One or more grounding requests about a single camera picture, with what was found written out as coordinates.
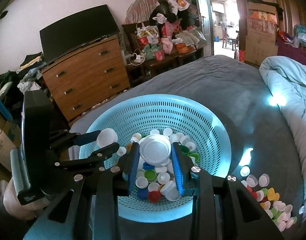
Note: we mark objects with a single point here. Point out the light blue perforated basket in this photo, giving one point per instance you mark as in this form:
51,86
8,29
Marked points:
159,111

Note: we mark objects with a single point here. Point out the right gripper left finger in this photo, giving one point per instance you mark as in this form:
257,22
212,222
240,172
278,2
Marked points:
96,193

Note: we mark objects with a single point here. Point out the light blue grey duvet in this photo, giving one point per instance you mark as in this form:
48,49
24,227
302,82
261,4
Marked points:
286,80

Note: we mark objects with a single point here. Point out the cardboard boxes stack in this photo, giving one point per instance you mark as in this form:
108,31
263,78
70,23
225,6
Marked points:
261,34

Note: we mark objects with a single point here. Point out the small white cap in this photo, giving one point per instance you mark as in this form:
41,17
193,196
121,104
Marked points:
106,137

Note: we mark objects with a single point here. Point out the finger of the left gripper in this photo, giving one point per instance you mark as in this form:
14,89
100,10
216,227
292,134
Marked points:
89,137
96,158

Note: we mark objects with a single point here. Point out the black television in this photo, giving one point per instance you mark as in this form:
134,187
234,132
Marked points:
77,29

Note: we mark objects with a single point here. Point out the wooden drawer dresser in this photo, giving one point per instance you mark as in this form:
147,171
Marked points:
87,76

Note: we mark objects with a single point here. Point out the cluttered side table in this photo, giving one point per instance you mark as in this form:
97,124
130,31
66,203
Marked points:
162,35

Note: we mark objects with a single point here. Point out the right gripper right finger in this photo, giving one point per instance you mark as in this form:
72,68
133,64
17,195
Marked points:
222,207

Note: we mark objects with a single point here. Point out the person left hand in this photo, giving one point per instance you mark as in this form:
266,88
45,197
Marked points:
18,211

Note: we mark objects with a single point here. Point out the large white lid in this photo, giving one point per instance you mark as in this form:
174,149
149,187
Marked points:
155,149

